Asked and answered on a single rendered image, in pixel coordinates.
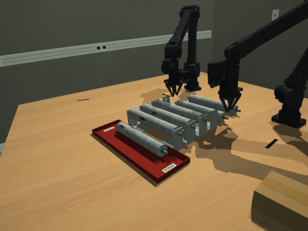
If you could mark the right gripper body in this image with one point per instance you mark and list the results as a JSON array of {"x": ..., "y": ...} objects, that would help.
[{"x": 172, "y": 83}]

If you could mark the red rectangular tray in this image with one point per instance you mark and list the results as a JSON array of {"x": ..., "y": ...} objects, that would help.
[{"x": 157, "y": 168}]

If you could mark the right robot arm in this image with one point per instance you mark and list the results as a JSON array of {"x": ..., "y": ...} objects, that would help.
[{"x": 173, "y": 50}]

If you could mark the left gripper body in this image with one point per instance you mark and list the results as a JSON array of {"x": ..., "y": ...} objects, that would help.
[{"x": 232, "y": 89}]

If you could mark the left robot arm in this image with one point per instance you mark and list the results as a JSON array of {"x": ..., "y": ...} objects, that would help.
[{"x": 291, "y": 96}]

